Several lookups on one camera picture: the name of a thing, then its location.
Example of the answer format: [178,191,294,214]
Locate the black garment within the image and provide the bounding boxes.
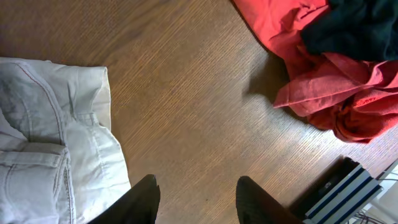
[301,0,397,61]

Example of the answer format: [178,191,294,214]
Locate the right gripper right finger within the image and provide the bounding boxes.
[236,176,303,224]

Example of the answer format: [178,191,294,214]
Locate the red garment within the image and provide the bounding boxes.
[235,0,397,143]

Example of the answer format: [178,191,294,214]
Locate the beige cargo shorts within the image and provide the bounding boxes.
[1,58,131,223]

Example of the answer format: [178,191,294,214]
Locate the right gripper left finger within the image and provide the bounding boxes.
[89,174,160,224]

